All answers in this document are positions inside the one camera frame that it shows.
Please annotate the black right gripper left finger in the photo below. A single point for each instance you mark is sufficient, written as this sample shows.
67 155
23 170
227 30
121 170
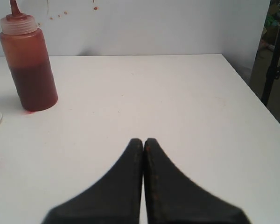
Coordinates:
113 199

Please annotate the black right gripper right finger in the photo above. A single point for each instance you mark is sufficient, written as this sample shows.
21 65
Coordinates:
172 198

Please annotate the red ketchup squeeze bottle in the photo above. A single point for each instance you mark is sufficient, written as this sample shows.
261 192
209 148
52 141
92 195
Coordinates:
27 57

